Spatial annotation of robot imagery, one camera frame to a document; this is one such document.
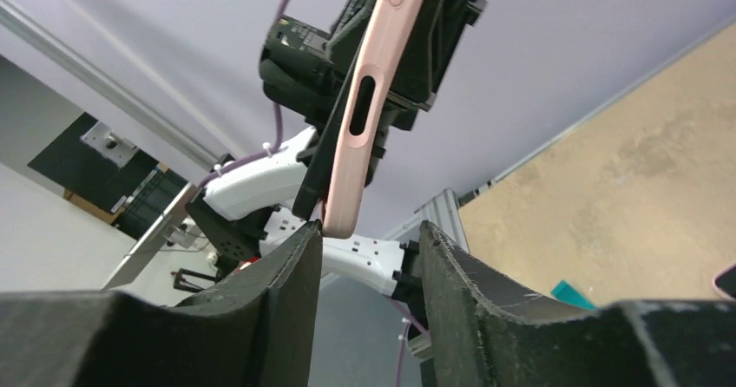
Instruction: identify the teal curved piece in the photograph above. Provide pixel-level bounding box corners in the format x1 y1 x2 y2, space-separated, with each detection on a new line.
550 279 596 310

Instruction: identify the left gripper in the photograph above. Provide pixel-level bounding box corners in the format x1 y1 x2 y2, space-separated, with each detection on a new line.
257 0 489 133

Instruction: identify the phone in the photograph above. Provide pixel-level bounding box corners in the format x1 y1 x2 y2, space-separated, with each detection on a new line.
713 264 736 301
293 0 424 239

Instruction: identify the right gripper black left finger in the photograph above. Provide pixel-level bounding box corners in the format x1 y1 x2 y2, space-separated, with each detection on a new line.
1 221 323 386

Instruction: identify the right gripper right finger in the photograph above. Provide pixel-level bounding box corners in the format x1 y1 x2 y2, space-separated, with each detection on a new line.
419 221 735 386

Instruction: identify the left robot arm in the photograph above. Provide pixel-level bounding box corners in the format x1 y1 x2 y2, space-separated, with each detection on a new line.
187 0 486 325

